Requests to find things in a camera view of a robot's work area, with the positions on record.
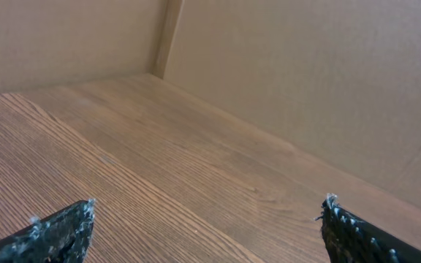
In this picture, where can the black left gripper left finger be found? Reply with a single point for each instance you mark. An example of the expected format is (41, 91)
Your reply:
(63, 236)

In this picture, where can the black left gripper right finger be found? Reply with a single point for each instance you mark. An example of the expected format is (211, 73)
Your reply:
(350, 239)

